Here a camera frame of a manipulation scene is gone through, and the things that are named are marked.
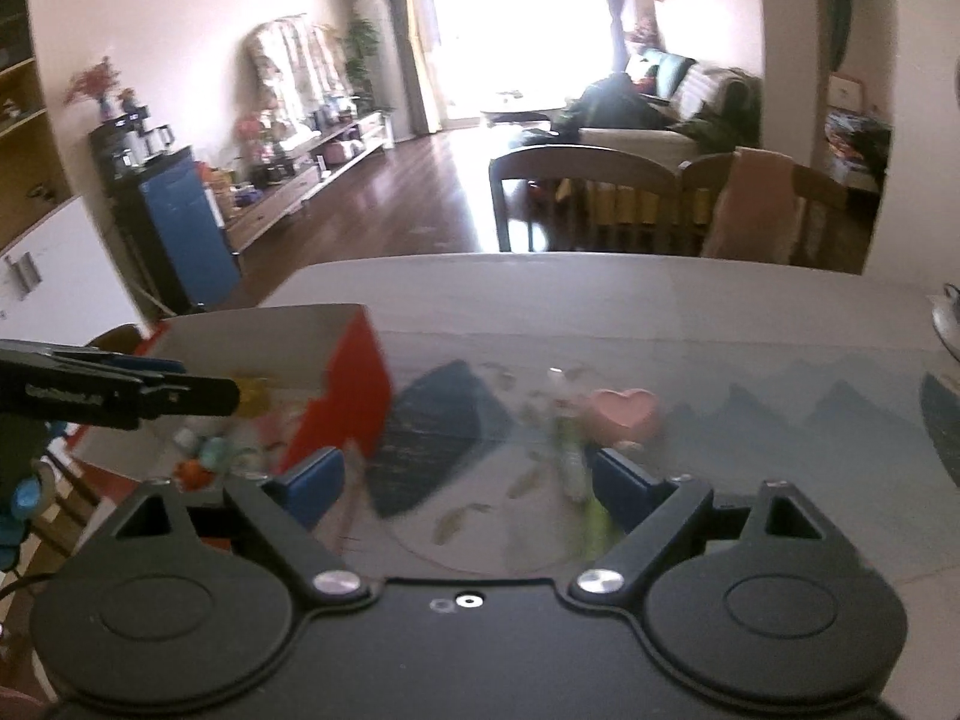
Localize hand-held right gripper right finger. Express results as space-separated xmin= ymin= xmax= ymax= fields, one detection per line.
xmin=568 ymin=447 xmax=822 ymax=602

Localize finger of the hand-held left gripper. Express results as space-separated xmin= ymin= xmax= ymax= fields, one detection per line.
xmin=0 ymin=340 xmax=186 ymax=377
xmin=139 ymin=377 xmax=242 ymax=421

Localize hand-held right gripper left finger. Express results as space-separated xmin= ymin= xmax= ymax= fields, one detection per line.
xmin=112 ymin=446 xmax=362 ymax=602

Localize small yellow item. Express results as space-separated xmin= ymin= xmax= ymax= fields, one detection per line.
xmin=236 ymin=377 xmax=275 ymax=419

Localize red and white cardboard box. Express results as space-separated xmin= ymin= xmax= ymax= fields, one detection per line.
xmin=64 ymin=304 xmax=395 ymax=500

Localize pink heart-shaped dish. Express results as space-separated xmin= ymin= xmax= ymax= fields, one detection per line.
xmin=589 ymin=388 xmax=661 ymax=445

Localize white cabinet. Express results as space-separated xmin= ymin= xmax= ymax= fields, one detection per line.
xmin=0 ymin=195 xmax=147 ymax=350

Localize blue-fronted cabinet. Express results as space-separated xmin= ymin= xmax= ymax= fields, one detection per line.
xmin=109 ymin=146 xmax=242 ymax=316

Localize black coffee maker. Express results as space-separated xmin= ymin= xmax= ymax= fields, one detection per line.
xmin=90 ymin=111 xmax=177 ymax=181

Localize wooden media cabinet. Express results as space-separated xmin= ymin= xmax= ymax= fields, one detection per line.
xmin=225 ymin=111 xmax=395 ymax=252

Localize pink flower bouquet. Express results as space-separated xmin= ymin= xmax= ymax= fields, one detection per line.
xmin=236 ymin=114 xmax=282 ymax=166

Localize wooden bookshelf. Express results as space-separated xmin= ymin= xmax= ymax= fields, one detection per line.
xmin=0 ymin=0 xmax=76 ymax=241

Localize vase with pink flowers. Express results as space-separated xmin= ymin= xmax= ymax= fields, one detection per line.
xmin=64 ymin=58 xmax=121 ymax=121

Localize pink cloth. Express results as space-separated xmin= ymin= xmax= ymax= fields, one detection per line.
xmin=701 ymin=148 xmax=797 ymax=263

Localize round dark blue mat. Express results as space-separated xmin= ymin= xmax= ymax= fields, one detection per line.
xmin=921 ymin=371 xmax=960 ymax=488

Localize covered hanging clothes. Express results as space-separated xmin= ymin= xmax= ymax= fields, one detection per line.
xmin=247 ymin=13 xmax=353 ymax=121

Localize white teapot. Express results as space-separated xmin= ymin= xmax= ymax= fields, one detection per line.
xmin=930 ymin=283 xmax=960 ymax=361

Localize green houseplant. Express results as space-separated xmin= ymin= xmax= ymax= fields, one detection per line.
xmin=345 ymin=15 xmax=383 ymax=113

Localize dark clothes pile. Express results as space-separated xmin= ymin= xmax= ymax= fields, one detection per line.
xmin=559 ymin=73 xmax=676 ymax=132

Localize white standing air conditioner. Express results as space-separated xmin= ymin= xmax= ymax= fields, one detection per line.
xmin=352 ymin=0 xmax=421 ymax=140

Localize coffee table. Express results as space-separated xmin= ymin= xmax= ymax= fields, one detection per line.
xmin=480 ymin=94 xmax=556 ymax=125

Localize sofa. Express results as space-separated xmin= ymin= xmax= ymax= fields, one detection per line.
xmin=577 ymin=49 xmax=762 ymax=158

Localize cluttered shelf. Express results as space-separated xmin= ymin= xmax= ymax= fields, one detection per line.
xmin=825 ymin=71 xmax=893 ymax=196

